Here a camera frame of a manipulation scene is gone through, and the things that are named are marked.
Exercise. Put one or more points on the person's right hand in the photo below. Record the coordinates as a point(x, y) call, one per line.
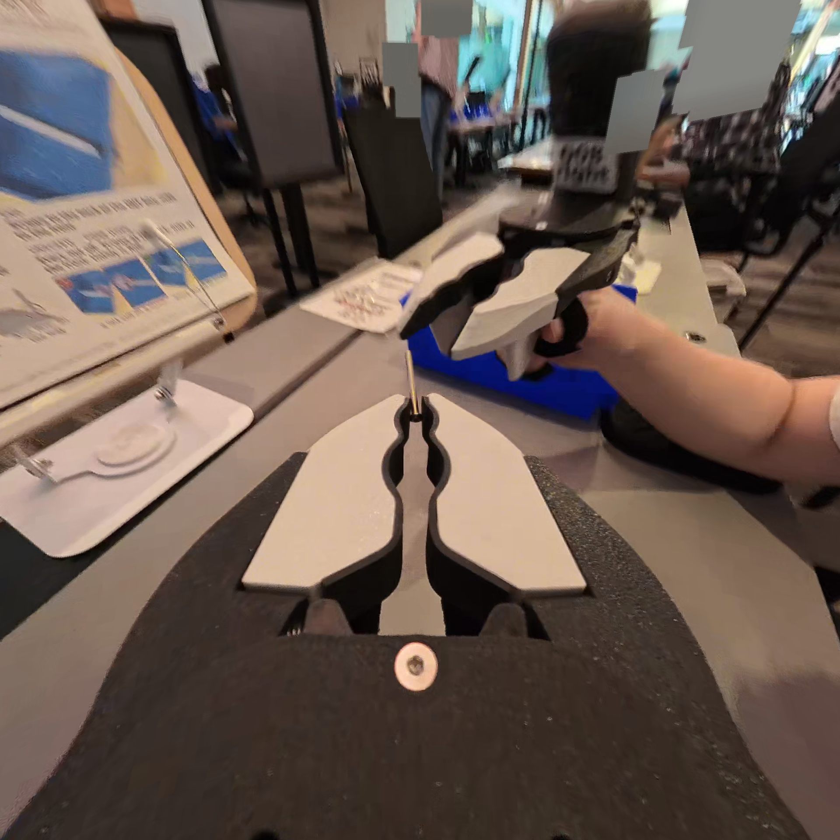
point(610, 328)

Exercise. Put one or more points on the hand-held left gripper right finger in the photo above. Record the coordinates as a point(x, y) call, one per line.
point(505, 518)

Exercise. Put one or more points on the printed instruction sheet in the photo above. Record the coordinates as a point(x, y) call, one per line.
point(98, 229)

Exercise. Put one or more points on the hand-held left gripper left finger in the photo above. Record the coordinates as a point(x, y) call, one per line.
point(328, 518)

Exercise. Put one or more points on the silver metal bolt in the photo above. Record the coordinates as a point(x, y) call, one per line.
point(412, 384)

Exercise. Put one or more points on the white cloth bag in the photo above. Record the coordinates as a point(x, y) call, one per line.
point(722, 275)

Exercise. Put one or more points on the black office chair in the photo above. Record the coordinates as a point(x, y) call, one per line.
point(807, 164)
point(394, 190)

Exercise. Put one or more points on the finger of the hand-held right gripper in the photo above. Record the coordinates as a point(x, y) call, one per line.
point(453, 262)
point(518, 308)

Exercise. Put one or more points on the person's right forearm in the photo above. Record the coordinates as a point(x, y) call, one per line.
point(722, 413)

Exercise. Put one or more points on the laminated barcode sheet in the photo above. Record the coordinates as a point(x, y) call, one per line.
point(354, 295)

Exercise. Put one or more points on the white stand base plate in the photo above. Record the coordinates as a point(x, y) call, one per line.
point(197, 420)

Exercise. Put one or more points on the black framed easel board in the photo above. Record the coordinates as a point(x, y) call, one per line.
point(275, 98)
point(170, 85)

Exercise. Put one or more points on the black floor stand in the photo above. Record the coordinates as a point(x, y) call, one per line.
point(787, 282)

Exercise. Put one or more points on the row of distant blue bins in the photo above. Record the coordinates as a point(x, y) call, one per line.
point(472, 115)

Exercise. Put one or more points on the blue striped jacket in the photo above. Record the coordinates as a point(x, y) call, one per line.
point(213, 105)

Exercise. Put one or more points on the blue plastic bin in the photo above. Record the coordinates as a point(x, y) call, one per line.
point(564, 394)

